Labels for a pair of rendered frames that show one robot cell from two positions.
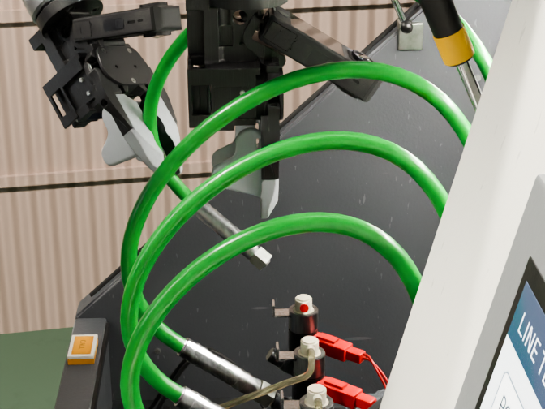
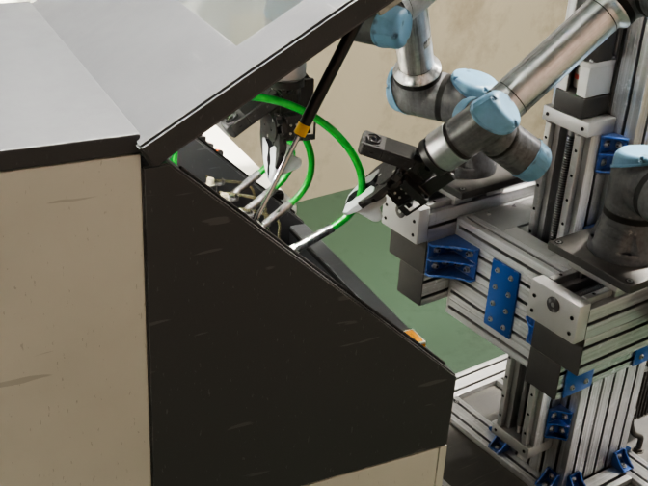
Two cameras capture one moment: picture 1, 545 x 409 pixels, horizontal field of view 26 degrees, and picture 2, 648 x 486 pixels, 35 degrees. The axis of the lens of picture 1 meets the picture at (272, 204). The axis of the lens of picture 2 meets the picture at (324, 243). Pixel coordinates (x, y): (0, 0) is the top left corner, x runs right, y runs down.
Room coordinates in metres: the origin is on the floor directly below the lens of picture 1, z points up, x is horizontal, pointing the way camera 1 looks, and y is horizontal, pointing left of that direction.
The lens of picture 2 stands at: (2.63, -0.65, 2.03)
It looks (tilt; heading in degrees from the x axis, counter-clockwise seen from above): 28 degrees down; 155
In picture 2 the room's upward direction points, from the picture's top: 3 degrees clockwise
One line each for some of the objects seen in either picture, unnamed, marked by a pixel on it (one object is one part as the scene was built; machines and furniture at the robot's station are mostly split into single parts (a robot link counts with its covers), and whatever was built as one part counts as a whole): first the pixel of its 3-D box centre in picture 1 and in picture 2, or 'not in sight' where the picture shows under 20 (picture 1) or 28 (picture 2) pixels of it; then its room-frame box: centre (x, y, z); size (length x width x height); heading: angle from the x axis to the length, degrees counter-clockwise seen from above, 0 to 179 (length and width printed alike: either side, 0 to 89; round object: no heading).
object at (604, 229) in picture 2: not in sight; (628, 229); (1.15, 0.74, 1.09); 0.15 x 0.15 x 0.10
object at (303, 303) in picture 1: (303, 311); not in sight; (0.99, -0.03, 1.12); 0.02 x 0.02 x 0.03
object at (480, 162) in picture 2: not in sight; (467, 148); (0.66, 0.64, 1.09); 0.15 x 0.15 x 0.10
